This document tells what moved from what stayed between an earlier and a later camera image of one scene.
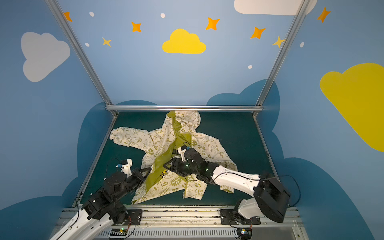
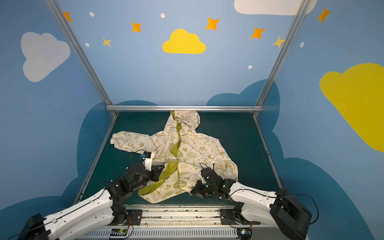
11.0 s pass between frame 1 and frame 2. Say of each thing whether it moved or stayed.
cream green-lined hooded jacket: stayed
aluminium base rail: stayed
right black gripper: moved
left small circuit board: stayed
